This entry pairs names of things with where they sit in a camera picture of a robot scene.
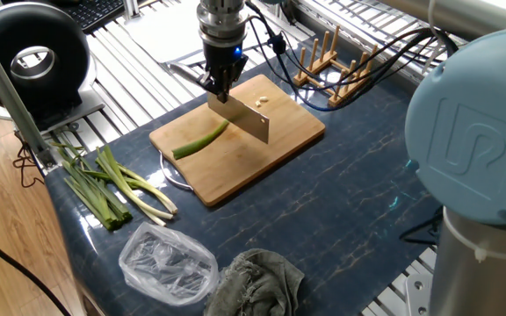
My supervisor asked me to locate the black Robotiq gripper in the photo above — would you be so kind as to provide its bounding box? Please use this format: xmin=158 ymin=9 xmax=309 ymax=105
xmin=198 ymin=39 xmax=249 ymax=104

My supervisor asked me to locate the steel cleaver knife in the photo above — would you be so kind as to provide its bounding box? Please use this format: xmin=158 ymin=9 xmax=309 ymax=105
xmin=164 ymin=61 xmax=271 ymax=145

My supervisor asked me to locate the single scallion stalk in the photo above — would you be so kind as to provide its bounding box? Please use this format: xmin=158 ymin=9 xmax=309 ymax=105
xmin=172 ymin=118 xmax=231 ymax=161

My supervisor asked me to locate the scallion with white stem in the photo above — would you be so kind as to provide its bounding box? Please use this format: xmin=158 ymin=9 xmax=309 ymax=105
xmin=94 ymin=148 xmax=168 ymax=229
xmin=96 ymin=145 xmax=175 ymax=220
xmin=81 ymin=162 xmax=179 ymax=215

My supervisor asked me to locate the clear plastic bag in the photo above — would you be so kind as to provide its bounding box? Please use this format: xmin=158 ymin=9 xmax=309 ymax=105
xmin=119 ymin=221 xmax=220 ymax=307

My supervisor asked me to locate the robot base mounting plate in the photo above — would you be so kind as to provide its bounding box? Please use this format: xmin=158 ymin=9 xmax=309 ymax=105
xmin=404 ymin=274 xmax=434 ymax=316

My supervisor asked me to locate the white blank paper sheet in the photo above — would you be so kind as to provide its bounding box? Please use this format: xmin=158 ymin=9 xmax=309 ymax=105
xmin=123 ymin=0 xmax=206 ymax=65

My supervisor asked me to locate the wooden cutting board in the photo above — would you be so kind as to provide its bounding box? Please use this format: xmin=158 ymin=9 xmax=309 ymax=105
xmin=148 ymin=73 xmax=327 ymax=207

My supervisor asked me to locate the wooden dish rack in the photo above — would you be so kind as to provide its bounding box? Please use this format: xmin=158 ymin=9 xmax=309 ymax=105
xmin=292 ymin=25 xmax=380 ymax=109

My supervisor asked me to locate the black keyboard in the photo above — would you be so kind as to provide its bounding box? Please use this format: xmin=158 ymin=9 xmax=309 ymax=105
xmin=61 ymin=0 xmax=127 ymax=35

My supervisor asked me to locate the dark blue marbled mat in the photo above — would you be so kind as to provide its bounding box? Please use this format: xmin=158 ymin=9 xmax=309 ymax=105
xmin=44 ymin=25 xmax=445 ymax=316

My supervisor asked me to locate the green scallion leaves bundle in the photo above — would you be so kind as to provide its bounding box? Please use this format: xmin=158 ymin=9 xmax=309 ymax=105
xmin=50 ymin=140 xmax=134 ymax=232

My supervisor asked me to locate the grey-green rag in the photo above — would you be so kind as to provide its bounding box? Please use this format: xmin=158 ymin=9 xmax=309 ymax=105
xmin=203 ymin=248 xmax=306 ymax=316

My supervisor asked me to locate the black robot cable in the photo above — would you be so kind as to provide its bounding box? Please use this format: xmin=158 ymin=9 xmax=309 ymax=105
xmin=243 ymin=0 xmax=459 ymax=111

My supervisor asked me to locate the metal wire loop handle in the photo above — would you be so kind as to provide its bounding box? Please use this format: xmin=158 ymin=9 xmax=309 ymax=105
xmin=159 ymin=150 xmax=195 ymax=192

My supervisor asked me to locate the silver metal stand post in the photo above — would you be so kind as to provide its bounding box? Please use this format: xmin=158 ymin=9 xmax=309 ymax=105
xmin=122 ymin=0 xmax=142 ymax=21

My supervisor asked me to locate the grey metal base plate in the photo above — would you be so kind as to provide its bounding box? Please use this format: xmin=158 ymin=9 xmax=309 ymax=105
xmin=13 ymin=85 xmax=106 ymax=135

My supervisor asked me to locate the thin dark tangled cable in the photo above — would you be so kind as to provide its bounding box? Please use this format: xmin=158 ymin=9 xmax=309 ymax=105
xmin=12 ymin=131 xmax=46 ymax=189

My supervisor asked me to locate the aluminium extrusion post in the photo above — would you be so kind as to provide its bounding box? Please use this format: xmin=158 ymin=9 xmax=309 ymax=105
xmin=0 ymin=17 xmax=60 ymax=173

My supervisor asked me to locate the black base cable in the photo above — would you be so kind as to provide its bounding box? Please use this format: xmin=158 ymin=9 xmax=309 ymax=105
xmin=400 ymin=205 xmax=444 ymax=247

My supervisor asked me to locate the black floor cable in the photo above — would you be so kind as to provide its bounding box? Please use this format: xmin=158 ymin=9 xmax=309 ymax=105
xmin=0 ymin=221 xmax=72 ymax=316

